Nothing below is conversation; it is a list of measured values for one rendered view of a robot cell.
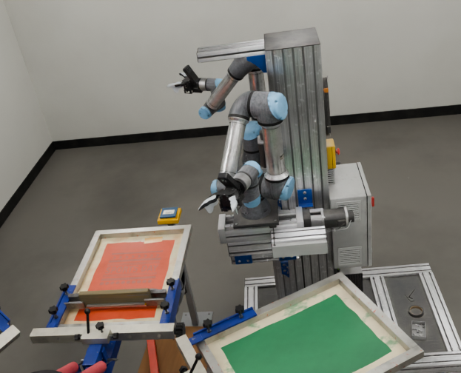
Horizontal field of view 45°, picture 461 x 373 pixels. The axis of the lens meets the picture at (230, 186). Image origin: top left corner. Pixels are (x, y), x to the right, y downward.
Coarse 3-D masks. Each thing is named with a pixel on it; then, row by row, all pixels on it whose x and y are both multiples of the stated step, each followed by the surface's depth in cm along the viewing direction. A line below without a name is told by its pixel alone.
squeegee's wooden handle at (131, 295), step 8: (144, 288) 272; (80, 296) 275; (88, 296) 275; (96, 296) 274; (104, 296) 274; (112, 296) 273; (120, 296) 273; (128, 296) 272; (136, 296) 272; (144, 296) 271
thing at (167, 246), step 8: (168, 240) 320; (144, 248) 317; (152, 248) 316; (160, 248) 315; (168, 248) 314; (168, 256) 308; (160, 264) 303; (168, 264) 302; (160, 272) 297; (160, 280) 291; (128, 288) 290; (136, 288) 289; (152, 288) 287; (160, 288) 286; (120, 312) 275; (128, 312) 274; (136, 312) 274; (144, 312) 273; (152, 312) 272
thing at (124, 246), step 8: (112, 248) 321; (120, 248) 320; (128, 248) 319; (136, 248) 318; (104, 256) 316; (104, 264) 309; (96, 272) 304; (96, 280) 299; (96, 288) 293; (104, 288) 292; (112, 288) 292; (120, 288) 291; (80, 312) 279; (96, 312) 278; (104, 312) 277; (112, 312) 276; (80, 320) 274
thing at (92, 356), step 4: (92, 344) 248; (96, 344) 248; (100, 344) 247; (104, 344) 250; (88, 348) 247; (92, 348) 246; (96, 348) 246; (100, 348) 246; (88, 352) 244; (92, 352) 244; (96, 352) 244; (100, 352) 245; (88, 356) 243; (92, 356) 242; (96, 356) 242; (100, 356) 244; (84, 360) 241; (88, 360) 240; (92, 360) 240; (96, 360) 240; (100, 360) 244; (84, 364) 239; (88, 364) 239; (92, 364) 238; (84, 368) 240
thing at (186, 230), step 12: (132, 228) 329; (144, 228) 327; (156, 228) 326; (168, 228) 324; (180, 228) 322; (96, 240) 324; (180, 252) 303; (84, 264) 306; (180, 264) 295; (84, 276) 303; (180, 276) 289; (60, 324) 269; (72, 324) 268; (84, 324) 267; (108, 324) 265; (120, 324) 263; (132, 324) 262
